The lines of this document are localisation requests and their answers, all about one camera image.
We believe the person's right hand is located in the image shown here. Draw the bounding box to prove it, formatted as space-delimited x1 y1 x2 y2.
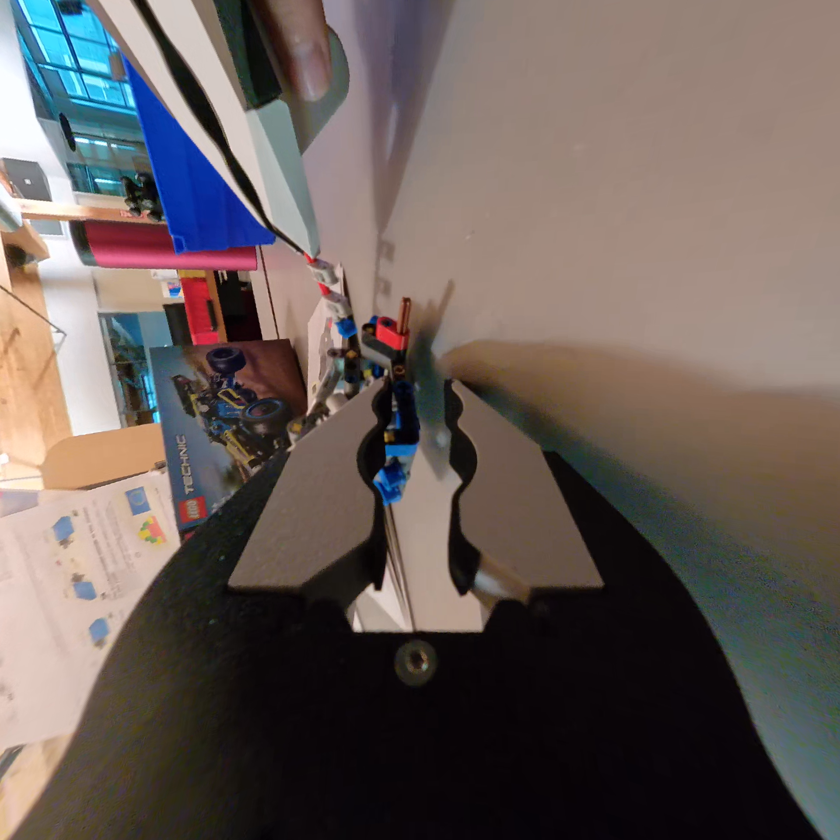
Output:
256 0 333 102

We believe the magenta metal tumbler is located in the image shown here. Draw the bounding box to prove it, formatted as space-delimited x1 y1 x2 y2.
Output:
67 218 259 272

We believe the blue plastic bin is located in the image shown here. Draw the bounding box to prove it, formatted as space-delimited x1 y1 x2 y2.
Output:
120 56 278 256

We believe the black toy vehicle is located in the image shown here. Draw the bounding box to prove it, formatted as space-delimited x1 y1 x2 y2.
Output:
119 172 166 222

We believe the brown cardboard box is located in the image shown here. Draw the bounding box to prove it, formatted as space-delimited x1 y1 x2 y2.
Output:
39 423 169 493

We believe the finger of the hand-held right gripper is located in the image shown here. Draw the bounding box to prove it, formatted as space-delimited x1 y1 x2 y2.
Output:
85 0 311 258
147 0 324 259

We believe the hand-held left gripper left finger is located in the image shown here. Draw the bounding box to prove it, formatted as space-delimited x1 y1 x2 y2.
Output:
227 378 389 599

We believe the red yellow storage crate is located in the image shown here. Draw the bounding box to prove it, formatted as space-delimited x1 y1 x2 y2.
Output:
176 268 263 347

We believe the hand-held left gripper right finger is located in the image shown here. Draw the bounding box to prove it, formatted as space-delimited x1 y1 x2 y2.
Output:
444 379 606 602

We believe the large glass window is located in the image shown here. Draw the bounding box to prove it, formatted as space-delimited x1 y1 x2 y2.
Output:
16 0 139 109

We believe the lego set box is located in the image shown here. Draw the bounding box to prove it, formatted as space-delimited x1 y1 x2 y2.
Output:
148 339 311 534

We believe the lego vehicle assembly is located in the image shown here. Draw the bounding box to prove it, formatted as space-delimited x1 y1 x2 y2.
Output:
287 295 422 508

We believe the blue printed leaflet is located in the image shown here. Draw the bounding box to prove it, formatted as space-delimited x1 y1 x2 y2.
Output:
0 467 183 756

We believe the red axle lego subassembly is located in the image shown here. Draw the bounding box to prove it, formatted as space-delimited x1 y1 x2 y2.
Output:
303 252 361 341

